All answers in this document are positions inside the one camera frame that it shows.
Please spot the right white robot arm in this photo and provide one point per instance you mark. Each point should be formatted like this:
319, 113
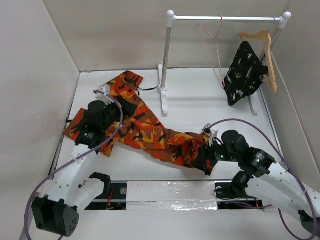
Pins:
263, 177

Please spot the wooden clothes hanger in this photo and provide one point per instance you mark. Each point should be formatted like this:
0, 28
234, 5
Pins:
264, 36

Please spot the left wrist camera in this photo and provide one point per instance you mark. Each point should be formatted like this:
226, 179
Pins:
103, 94

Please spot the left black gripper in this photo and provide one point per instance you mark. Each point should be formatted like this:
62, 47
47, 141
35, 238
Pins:
129, 108

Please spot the orange camouflage trousers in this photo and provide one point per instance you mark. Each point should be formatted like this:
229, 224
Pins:
144, 131

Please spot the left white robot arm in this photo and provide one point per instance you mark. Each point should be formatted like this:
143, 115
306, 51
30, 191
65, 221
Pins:
58, 211

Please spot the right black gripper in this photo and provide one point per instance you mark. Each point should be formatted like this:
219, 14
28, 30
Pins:
205, 154

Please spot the black white patterned garment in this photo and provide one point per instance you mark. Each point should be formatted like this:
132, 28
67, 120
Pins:
245, 75

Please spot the white metal clothes rack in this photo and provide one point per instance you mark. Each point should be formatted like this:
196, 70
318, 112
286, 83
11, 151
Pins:
171, 17

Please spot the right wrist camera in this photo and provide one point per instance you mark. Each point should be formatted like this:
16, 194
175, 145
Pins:
207, 129

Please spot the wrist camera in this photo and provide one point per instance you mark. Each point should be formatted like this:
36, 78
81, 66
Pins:
207, 129
103, 94

